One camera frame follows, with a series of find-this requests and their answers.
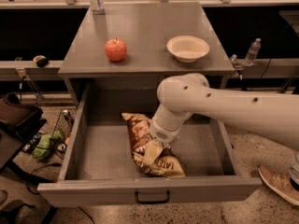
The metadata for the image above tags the brown chip bag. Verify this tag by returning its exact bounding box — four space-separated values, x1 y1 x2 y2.
121 113 185 177

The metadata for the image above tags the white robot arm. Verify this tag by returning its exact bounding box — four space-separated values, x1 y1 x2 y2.
149 74 299 151

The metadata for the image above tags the grey cabinet counter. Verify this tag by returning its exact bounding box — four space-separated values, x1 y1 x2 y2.
59 2 233 103

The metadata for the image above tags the grey open drawer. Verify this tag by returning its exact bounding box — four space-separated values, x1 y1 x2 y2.
38 83 262 207

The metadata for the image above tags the green bag on floor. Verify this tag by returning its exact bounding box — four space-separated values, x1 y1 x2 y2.
33 131 64 161

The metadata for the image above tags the red apple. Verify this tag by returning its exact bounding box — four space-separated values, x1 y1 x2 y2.
105 38 127 62

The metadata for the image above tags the white bowl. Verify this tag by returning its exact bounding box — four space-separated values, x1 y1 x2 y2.
166 35 210 63

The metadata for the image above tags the soda can in basket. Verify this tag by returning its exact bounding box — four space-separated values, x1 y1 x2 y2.
62 109 74 126

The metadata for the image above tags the clear plastic water bottle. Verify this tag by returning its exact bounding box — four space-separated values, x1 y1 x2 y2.
244 38 261 66

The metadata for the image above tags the black yellow tape measure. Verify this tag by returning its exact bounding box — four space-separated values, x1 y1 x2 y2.
33 55 49 68

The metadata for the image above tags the dark brown chair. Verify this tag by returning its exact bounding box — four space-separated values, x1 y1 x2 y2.
0 92 43 140

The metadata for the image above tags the tan shoe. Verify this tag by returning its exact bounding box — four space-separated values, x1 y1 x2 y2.
258 165 299 206

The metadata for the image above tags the grey trouser leg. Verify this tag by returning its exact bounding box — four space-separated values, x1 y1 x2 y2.
289 151 299 186

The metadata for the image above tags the wire basket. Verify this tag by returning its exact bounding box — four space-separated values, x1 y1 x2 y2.
53 108 77 159

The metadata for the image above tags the metal clamp on rail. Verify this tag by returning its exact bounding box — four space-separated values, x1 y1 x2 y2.
230 54 243 80

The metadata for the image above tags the black drawer handle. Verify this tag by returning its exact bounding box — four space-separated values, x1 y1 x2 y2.
135 190 170 204

